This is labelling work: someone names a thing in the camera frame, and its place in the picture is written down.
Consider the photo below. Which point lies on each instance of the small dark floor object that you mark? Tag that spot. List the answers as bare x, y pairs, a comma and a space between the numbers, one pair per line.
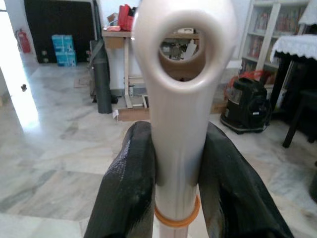
24, 87

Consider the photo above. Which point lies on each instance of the black upright piano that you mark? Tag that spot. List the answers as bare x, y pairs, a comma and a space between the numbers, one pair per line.
294, 89

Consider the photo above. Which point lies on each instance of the red fire extinguisher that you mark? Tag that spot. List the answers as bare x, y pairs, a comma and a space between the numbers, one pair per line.
24, 41

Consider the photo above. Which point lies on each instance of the pink flat package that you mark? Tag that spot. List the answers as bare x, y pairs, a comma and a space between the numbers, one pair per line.
112, 28

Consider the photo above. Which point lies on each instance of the grey-green long bag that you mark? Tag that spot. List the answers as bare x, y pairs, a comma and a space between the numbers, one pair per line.
98, 50

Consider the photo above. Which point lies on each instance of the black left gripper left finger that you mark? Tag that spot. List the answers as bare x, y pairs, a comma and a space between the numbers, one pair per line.
126, 183

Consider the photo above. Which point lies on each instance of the white lace cloth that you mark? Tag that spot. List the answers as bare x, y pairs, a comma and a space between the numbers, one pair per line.
294, 45

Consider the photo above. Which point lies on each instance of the red plastic bag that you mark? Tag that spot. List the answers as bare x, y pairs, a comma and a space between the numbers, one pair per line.
250, 74

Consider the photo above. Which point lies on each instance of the small open cardboard box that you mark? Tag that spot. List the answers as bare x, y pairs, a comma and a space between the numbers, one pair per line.
112, 17

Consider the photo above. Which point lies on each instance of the white bookshelf with books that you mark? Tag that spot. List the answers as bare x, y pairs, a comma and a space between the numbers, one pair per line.
272, 37

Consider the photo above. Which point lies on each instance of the blue cardboard box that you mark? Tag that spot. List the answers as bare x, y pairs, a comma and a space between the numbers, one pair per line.
66, 58
62, 43

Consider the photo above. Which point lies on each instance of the black canister vacuum cleaner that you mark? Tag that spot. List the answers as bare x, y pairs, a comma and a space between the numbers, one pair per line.
245, 104

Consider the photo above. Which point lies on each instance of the dark grey rolled mat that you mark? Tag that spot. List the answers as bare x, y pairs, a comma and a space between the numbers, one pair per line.
102, 86

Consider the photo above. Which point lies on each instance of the white framed dark picture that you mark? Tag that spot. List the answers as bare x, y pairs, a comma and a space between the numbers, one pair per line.
145, 101

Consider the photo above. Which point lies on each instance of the black piano bench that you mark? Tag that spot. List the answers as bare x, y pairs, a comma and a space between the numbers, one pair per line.
301, 111

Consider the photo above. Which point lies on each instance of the light wooden table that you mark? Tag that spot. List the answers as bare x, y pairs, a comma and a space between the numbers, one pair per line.
121, 39

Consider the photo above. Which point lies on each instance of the large black upright panel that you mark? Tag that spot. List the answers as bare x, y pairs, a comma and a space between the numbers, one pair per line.
62, 19

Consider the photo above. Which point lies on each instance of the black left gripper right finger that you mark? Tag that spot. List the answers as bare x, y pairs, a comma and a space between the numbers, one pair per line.
235, 193

